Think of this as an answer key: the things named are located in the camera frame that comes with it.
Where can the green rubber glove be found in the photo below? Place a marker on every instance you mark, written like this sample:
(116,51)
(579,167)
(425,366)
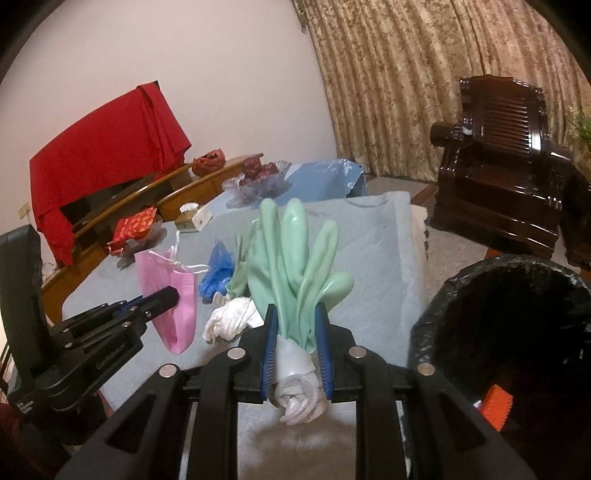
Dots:
(286,258)
(238,277)

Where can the beige patterned curtain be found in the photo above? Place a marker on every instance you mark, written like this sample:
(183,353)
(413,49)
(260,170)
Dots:
(415,83)

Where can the wooden cabinet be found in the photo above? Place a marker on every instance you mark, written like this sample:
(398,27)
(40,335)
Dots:
(92,258)

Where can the white table cover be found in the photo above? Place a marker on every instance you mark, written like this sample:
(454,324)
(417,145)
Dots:
(420,240)

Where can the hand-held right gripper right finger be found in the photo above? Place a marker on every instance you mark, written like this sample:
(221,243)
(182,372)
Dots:
(325,357)

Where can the dark wooden armchair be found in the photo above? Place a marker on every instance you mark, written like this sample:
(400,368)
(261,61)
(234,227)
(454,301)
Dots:
(498,184)

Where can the dark red cloth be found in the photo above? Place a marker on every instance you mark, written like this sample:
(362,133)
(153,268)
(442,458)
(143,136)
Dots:
(23,443)

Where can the light blue plastic sheet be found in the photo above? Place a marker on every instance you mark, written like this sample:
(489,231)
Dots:
(318,180)

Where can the bag of red items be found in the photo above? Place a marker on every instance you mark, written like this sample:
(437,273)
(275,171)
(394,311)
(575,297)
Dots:
(258,187)

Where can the pink face mask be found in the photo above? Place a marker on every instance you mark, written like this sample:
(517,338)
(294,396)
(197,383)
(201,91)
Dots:
(171,318)

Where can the black television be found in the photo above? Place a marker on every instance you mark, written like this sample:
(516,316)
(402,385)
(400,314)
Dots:
(83,210)

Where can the red patterned packet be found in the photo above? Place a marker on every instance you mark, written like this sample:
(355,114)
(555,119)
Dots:
(131,226)

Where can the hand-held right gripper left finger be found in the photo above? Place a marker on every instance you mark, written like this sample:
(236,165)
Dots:
(270,355)

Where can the green potted plant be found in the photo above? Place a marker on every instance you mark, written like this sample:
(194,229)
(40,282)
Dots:
(582,127)

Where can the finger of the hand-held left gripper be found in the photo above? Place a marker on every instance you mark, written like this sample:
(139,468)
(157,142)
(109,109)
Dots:
(159,300)
(83,327)

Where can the tissue box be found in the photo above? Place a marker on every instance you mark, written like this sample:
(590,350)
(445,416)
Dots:
(191,221)

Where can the dark wooden side table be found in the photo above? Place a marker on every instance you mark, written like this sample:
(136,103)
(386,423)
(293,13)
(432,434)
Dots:
(579,217)

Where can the wall outlet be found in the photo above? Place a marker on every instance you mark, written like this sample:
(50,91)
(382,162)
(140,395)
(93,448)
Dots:
(24,213)

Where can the orange ribbed packet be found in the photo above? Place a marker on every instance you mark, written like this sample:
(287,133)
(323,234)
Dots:
(497,406)

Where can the red fruit pile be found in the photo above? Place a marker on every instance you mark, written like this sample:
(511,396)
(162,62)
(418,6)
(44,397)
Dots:
(258,168)

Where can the trash bin with black liner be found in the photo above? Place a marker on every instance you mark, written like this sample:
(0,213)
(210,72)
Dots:
(531,323)

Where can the blue plastic bag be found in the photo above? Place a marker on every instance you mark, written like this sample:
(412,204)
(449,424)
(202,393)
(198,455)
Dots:
(217,272)

